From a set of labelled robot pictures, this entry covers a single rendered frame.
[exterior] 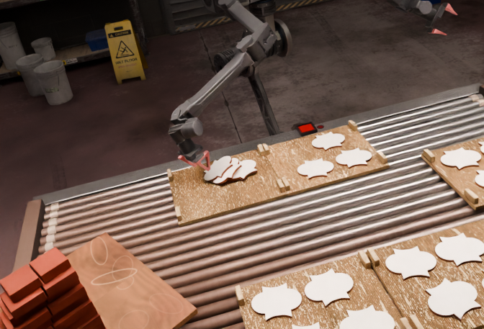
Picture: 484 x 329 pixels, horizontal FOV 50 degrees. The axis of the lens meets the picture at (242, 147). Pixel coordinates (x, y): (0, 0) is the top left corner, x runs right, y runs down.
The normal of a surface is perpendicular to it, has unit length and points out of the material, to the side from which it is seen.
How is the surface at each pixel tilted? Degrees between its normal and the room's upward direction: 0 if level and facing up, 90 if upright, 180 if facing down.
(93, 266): 0
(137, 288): 0
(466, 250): 0
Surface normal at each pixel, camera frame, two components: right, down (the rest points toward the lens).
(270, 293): -0.15, -0.83
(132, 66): 0.08, 0.33
